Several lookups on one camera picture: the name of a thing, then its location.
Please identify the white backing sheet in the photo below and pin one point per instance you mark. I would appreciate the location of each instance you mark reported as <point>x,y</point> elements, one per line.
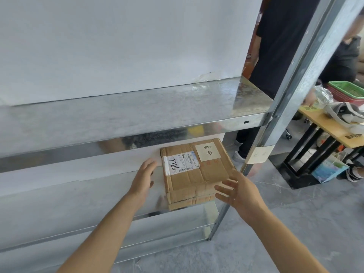
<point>113,42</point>

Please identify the green plastic basket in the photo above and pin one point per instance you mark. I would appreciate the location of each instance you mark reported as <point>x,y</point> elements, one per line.
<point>347,88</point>

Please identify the paper tag on rack post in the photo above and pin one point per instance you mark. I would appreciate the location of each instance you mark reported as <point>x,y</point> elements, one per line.
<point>260,154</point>

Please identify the labelled cardboard parcel box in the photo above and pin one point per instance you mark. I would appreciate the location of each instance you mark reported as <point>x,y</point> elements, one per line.
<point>196,173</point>

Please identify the flat plain cardboard box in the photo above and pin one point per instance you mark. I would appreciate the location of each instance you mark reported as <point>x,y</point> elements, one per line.
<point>187,204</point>

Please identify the person's right hand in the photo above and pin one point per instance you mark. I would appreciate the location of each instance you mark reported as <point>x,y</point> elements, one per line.
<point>247,196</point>

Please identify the person's right little finger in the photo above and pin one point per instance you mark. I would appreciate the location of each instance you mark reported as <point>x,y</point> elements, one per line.
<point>233,206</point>

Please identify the wooden table with black legs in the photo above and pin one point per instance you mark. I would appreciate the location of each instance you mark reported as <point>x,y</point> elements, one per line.
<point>332,127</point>

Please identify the red plastic basket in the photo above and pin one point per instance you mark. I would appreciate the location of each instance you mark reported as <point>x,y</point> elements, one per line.
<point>342,97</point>

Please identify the person's left hand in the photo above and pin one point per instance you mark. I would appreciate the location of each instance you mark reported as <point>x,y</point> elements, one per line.
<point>142,181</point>

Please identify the person's right middle finger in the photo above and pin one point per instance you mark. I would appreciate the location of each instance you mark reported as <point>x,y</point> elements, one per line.
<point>224,190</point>

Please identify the galvanised metal shelf rack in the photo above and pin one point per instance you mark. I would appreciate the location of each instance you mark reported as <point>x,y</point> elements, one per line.
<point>113,116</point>

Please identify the office chair caster wheel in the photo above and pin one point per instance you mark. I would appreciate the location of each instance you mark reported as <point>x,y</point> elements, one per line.
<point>288,135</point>

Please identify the clear plastic bag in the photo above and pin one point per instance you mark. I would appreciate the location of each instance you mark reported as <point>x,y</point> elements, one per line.
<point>322,97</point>

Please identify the person's right forearm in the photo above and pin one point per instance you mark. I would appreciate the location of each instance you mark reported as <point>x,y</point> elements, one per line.
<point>281,241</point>

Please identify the black white shoe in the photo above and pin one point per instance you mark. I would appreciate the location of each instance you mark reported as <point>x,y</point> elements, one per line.
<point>354,172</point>

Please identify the person's left thumb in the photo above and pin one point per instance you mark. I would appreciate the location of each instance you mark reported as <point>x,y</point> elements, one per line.
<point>152,182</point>

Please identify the person's left forearm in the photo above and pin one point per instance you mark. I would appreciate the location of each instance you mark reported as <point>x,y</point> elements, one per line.
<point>105,235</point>

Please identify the person's right thumb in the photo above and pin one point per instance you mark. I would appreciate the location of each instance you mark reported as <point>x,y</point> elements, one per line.
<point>235,175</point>

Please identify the blue paper bag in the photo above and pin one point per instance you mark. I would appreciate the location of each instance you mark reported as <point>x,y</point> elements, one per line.
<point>330,169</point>

